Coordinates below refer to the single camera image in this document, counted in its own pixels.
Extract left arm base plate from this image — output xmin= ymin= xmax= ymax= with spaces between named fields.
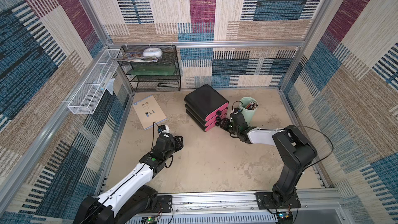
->
xmin=142 ymin=195 xmax=173 ymax=214

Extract magazine on shelf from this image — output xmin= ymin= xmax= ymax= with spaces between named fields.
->
xmin=113 ymin=52 xmax=159 ymax=63

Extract beige book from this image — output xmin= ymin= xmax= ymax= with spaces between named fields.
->
xmin=133 ymin=95 xmax=167 ymax=130

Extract pens in cup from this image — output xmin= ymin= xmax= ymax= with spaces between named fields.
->
xmin=245 ymin=100 xmax=258 ymax=110

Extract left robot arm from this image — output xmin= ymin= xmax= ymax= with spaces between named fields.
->
xmin=73 ymin=132 xmax=183 ymax=224

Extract black wire mesh shelf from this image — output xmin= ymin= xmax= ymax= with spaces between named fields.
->
xmin=114 ymin=45 xmax=181 ymax=93

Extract mint green pen cup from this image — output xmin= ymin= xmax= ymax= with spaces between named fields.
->
xmin=238 ymin=96 xmax=258 ymax=124

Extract green folder on shelf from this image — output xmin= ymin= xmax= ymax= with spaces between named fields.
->
xmin=127 ymin=65 xmax=176 ymax=76

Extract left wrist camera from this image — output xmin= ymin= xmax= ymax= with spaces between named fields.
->
xmin=158 ymin=125 xmax=170 ymax=134

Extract black drawer cabinet shell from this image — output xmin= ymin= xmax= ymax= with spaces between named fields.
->
xmin=184 ymin=84 xmax=229 ymax=132

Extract white wire wall basket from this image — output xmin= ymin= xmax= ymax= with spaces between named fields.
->
xmin=67 ymin=49 xmax=119 ymax=115

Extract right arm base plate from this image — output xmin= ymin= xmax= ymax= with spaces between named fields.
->
xmin=255 ymin=191 xmax=302 ymax=210

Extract white round device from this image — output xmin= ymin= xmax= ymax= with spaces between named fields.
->
xmin=143 ymin=47 xmax=163 ymax=59

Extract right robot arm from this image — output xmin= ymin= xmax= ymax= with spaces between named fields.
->
xmin=216 ymin=108 xmax=317 ymax=209

